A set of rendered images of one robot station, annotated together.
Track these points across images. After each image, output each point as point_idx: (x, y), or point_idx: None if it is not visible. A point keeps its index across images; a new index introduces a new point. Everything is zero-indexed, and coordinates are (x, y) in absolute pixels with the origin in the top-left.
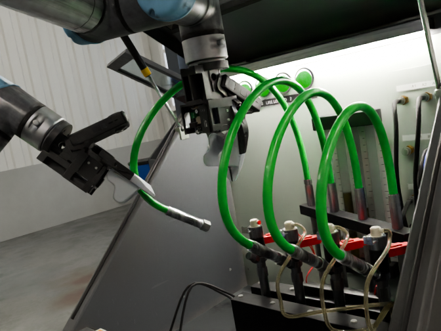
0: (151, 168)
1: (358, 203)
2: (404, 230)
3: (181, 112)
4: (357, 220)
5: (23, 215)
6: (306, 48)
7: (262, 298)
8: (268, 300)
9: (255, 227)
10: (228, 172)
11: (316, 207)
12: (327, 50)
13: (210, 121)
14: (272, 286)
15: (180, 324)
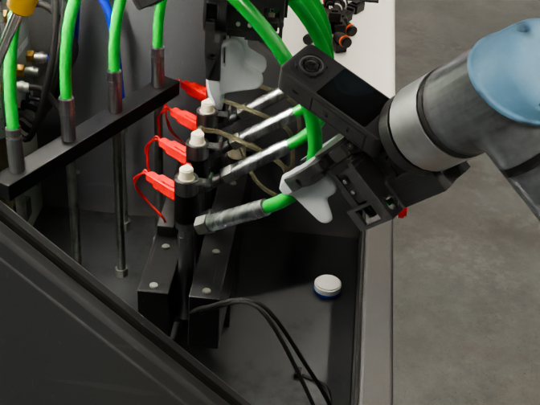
0: (63, 281)
1: (121, 89)
2: (166, 81)
3: (284, 7)
4: (120, 114)
5: None
6: None
7: (204, 266)
8: (208, 259)
9: (194, 173)
10: (222, 96)
11: (331, 34)
12: None
13: (288, 2)
14: (161, 268)
15: (295, 344)
